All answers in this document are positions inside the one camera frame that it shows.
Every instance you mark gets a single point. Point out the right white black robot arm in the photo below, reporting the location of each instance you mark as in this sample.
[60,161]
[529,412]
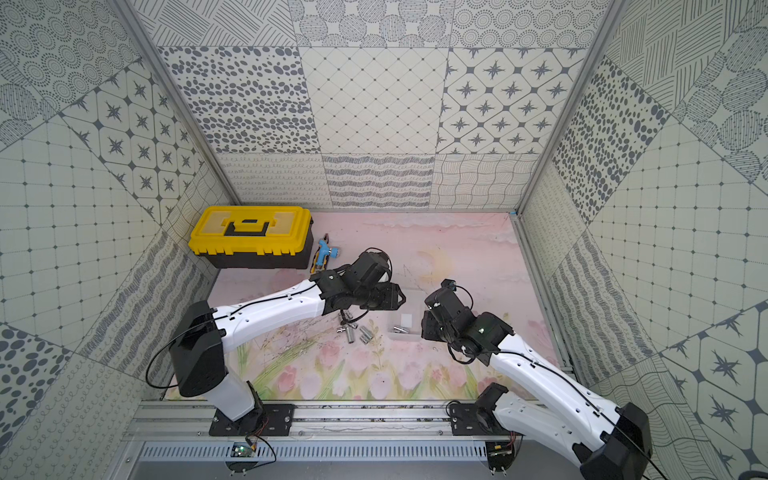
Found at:
[604,440]

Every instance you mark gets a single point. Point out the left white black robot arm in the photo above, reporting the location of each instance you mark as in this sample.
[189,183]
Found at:
[204,337]

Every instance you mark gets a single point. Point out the translucent plastic storage box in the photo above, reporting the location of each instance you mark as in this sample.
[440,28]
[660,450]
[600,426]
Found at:
[409,315]

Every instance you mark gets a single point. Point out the blue yellow hand tool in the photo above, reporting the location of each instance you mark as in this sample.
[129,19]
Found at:
[323,254]

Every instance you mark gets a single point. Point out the yellow black toolbox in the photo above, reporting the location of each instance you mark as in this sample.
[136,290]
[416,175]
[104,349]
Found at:
[254,237]

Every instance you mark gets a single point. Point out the small green circuit board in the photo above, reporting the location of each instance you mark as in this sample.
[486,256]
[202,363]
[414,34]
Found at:
[241,450]

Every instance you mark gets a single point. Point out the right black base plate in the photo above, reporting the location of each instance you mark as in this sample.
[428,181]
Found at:
[467,419]

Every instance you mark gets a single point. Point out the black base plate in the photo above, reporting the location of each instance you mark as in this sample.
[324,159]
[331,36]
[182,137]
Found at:
[467,419]
[271,419]

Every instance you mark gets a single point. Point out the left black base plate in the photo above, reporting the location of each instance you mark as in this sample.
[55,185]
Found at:
[271,419]

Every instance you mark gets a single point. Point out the aluminium mounting rail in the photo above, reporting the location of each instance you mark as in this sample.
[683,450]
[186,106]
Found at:
[369,420]

